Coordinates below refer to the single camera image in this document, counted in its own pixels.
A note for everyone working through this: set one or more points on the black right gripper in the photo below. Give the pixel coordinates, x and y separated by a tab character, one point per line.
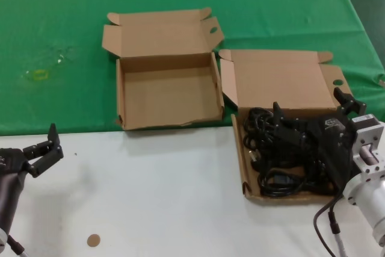
329	130

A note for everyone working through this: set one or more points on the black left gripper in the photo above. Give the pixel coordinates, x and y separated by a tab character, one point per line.
12	162

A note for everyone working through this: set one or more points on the open cardboard box, torn rim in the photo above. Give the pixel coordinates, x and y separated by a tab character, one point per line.
168	94

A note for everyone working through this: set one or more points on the clear tape scrap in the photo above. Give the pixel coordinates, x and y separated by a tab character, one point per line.
60	58

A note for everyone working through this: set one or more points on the round brown cardboard disc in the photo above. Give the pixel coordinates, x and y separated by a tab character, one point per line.
93	240

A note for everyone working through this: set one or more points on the green tablecloth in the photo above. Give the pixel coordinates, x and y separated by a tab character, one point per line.
60	13

